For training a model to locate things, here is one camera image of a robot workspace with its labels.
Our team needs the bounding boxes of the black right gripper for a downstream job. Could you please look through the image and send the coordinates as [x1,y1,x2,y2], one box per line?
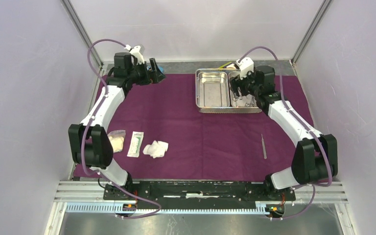
[229,67,260,99]

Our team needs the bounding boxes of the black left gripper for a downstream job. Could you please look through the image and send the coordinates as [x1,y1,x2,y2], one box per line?
[128,58,166,86]

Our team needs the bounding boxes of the metal mesh instrument tray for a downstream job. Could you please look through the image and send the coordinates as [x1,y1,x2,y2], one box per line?
[195,69,262,114]

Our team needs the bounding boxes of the purple cloth wrap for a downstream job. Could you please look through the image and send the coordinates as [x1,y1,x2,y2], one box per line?
[108,74,295,182]

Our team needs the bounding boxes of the steel forceps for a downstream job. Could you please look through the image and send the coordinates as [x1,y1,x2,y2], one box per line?
[261,134,267,160]

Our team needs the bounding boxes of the white gauze wad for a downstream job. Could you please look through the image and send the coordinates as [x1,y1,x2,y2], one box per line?
[142,141,169,159]

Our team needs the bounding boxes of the suture packet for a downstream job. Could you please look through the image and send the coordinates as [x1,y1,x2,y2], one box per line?
[127,131,144,158]

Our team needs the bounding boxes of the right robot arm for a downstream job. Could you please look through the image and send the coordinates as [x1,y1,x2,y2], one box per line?
[230,66,338,200]

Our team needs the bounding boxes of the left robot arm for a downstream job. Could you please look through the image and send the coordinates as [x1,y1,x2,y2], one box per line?
[68,52,165,200]

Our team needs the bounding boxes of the steel surgical scissors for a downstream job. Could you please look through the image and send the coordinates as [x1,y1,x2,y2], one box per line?
[232,96,257,108]

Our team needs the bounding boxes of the steel right inner pan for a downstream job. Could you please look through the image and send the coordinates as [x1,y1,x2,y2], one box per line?
[229,71,259,109]

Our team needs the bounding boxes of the steel pan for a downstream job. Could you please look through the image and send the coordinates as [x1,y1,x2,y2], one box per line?
[196,70,230,108]
[229,71,259,109]

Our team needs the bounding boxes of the steel left inner pan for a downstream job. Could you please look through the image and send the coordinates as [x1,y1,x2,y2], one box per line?
[196,70,230,108]

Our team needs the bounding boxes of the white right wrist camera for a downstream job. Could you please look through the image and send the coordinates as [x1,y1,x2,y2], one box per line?
[235,57,254,80]

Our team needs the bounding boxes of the aluminium corner frame rail right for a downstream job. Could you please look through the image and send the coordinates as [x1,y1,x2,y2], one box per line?
[290,0,333,65]

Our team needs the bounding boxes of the aluminium corner frame rail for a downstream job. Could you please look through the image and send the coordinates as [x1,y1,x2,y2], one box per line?
[60,0,104,67]
[290,0,333,65]

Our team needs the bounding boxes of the aluminium corner frame rail left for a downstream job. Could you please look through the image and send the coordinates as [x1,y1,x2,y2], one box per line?
[60,0,104,67]

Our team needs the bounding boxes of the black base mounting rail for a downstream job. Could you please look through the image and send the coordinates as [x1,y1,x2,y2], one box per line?
[103,180,296,210]

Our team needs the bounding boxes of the aluminium front frame rail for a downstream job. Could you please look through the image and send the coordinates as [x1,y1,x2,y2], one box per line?
[54,181,349,215]

